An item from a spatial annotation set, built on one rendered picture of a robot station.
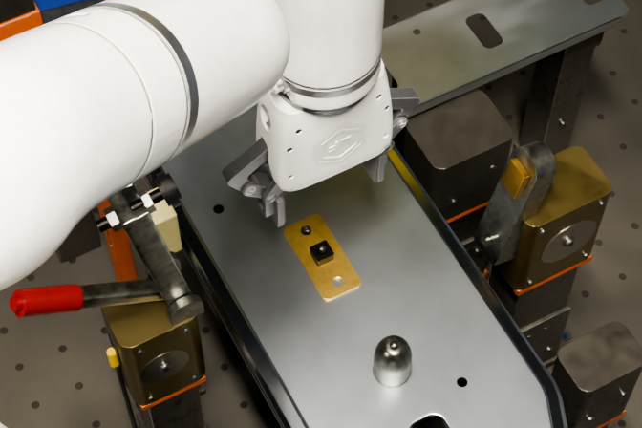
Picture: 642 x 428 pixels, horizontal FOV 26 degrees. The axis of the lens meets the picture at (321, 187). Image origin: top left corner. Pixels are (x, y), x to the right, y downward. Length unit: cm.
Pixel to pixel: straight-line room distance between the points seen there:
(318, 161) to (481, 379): 26
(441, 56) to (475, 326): 30
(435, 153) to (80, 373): 47
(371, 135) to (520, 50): 36
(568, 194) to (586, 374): 16
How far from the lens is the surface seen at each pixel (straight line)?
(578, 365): 123
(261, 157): 106
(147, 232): 104
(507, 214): 122
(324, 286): 123
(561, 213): 123
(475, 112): 137
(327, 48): 93
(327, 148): 105
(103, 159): 64
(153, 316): 117
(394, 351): 115
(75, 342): 156
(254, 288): 123
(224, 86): 74
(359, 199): 128
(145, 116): 67
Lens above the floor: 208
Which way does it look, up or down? 57 degrees down
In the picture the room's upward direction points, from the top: straight up
